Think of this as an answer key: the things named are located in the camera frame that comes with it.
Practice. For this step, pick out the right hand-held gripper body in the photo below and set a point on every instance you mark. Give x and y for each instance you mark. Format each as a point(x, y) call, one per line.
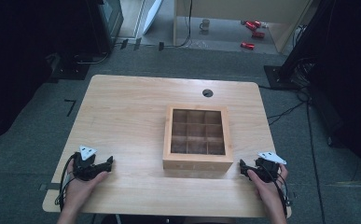
point(266, 166)

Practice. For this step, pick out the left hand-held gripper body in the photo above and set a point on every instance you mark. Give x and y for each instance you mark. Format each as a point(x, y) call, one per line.
point(86, 165)

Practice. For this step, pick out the wooden compartment box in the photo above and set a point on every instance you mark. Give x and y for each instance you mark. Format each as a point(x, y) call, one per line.
point(197, 140)

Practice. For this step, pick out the person's right hand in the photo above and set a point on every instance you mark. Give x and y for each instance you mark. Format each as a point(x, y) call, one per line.
point(270, 191)

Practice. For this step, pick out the person's left hand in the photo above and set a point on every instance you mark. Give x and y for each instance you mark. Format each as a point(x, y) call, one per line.
point(81, 189)

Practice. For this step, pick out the grey tape strip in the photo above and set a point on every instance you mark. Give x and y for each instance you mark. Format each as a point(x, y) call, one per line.
point(49, 186)

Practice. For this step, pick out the black tape strip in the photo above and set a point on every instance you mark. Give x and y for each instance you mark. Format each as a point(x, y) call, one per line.
point(161, 46)
point(124, 44)

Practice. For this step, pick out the red can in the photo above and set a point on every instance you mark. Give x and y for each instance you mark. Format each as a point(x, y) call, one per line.
point(247, 46)
point(258, 34)
point(250, 25)
point(257, 23)

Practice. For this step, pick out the black monitor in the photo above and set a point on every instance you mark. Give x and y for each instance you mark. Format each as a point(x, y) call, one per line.
point(108, 21)

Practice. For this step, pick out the grey mug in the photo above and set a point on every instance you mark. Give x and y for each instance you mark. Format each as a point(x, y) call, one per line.
point(205, 25)

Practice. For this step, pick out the white panel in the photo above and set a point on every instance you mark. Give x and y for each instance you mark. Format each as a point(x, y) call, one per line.
point(152, 14)

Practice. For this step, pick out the black stand base plate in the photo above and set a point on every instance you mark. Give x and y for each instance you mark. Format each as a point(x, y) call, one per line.
point(285, 77)
point(71, 70)

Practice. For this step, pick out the light wooden furniture frame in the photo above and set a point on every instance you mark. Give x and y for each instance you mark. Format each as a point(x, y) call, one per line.
point(231, 6)

